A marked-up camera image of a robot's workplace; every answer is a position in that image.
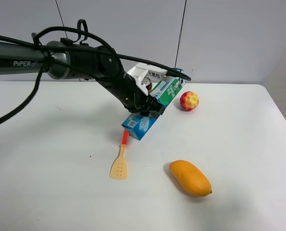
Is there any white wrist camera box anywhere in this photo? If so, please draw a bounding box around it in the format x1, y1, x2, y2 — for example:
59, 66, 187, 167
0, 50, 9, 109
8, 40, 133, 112
127, 63, 173, 96

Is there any red drink can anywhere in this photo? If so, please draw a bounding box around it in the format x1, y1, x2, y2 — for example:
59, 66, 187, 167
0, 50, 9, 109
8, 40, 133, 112
141, 77, 152, 93

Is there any yellow orange mango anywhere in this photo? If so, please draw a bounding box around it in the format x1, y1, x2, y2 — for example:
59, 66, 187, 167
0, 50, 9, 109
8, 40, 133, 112
169, 160, 212, 197

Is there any red yellow apple ball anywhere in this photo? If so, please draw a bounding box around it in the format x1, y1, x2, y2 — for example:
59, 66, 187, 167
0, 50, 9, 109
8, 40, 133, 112
179, 91, 199, 111

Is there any black cable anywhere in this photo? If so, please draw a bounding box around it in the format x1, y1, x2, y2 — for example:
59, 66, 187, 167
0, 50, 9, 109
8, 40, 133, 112
0, 19, 192, 130

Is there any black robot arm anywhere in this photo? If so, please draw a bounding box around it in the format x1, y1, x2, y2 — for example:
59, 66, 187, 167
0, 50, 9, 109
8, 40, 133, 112
0, 42, 165, 115

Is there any blue green toothpaste box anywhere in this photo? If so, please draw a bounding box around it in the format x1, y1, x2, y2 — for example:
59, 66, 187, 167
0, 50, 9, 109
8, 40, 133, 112
122, 67, 186, 141

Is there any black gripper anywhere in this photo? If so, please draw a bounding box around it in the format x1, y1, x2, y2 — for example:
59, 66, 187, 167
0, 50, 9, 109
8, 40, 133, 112
98, 73, 164, 115

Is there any yellow spatula orange handle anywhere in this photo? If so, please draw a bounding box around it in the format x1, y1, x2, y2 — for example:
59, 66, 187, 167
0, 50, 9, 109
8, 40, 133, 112
110, 130, 128, 180

